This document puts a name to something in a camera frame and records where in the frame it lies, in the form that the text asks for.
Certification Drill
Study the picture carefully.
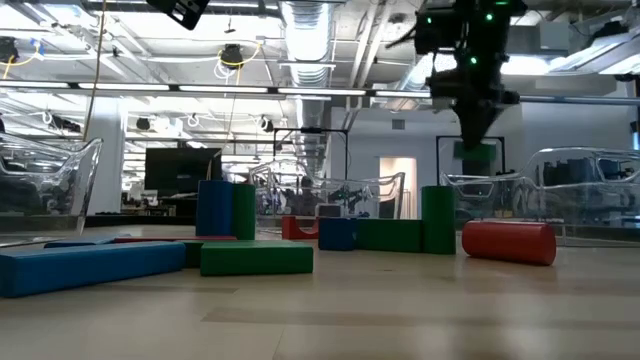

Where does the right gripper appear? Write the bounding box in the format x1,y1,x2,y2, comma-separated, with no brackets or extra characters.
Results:
427,52,521,152

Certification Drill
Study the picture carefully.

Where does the green cylinder block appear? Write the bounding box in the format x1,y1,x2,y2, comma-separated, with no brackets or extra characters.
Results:
420,185,458,256
231,183,258,242

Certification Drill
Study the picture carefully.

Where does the red cylinder block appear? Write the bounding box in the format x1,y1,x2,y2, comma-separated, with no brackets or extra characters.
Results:
460,220,558,267

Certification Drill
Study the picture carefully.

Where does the green rectangular block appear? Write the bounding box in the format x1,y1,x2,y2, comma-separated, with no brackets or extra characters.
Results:
355,218,424,254

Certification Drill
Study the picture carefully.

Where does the blue rectangular block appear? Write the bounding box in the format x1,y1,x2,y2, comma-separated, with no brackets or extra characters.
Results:
317,216,358,252

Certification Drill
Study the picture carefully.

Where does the red arch block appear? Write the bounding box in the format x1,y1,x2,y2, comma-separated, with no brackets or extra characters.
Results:
281,215,320,241

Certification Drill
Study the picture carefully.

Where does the green long block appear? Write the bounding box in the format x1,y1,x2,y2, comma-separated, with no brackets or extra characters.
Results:
199,240,315,278

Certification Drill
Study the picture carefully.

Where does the blue cylinder block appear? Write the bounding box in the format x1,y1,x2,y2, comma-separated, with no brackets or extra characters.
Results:
195,179,235,238

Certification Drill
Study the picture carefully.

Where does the red long block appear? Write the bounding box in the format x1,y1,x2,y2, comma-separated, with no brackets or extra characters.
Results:
113,235,237,244

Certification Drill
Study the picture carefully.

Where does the blue long block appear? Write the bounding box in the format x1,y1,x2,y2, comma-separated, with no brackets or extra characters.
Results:
43,235,121,250
0,241,187,299

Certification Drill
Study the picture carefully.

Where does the clear plastic bin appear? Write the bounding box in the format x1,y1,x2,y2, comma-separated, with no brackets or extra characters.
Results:
248,159,407,234
0,132,105,249
439,146,640,247

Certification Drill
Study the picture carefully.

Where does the lit doorway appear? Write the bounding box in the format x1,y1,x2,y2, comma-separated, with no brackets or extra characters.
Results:
378,156,419,220

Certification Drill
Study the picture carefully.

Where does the ceiling light strip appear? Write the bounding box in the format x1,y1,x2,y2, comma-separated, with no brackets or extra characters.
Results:
0,79,640,106

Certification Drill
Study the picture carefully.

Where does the black round ceiling device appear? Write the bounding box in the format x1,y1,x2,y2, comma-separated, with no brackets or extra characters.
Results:
219,43,245,70

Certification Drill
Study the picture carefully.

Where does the black monitor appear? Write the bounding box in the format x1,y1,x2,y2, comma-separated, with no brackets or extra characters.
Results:
144,147,224,199

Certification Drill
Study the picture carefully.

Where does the black gantry frame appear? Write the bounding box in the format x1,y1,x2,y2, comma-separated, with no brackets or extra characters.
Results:
272,127,350,184
435,134,506,176

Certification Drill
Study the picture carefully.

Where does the silver ventilation duct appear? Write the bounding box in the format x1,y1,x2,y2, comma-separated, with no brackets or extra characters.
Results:
279,0,334,166

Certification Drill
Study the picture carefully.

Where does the black aluminium table frame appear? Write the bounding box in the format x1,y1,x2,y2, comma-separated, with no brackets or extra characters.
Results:
0,213,640,234

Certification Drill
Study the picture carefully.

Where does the yellow hanging cord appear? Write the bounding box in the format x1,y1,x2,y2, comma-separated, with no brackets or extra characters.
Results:
81,0,109,142

